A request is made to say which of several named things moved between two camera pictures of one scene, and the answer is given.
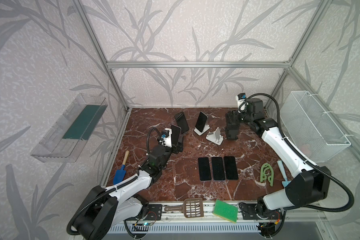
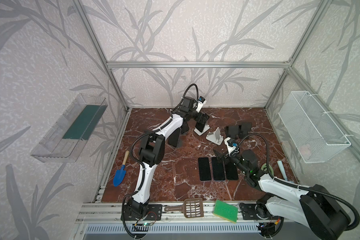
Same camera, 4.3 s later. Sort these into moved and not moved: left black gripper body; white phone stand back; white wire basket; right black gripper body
Moved: right black gripper body; left black gripper body
Not moved: white phone stand back; white wire basket
